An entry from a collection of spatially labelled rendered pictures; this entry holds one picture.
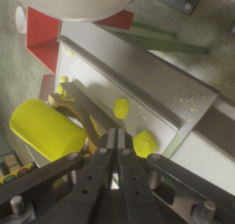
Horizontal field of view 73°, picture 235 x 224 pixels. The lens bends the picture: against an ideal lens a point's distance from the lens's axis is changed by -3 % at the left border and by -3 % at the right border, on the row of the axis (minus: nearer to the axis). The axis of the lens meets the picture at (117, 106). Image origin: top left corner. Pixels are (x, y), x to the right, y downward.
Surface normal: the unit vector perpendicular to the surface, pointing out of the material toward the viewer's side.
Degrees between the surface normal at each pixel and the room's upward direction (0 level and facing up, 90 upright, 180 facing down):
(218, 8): 0
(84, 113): 90
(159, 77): 0
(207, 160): 0
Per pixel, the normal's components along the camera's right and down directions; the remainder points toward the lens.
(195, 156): -0.66, 0.22
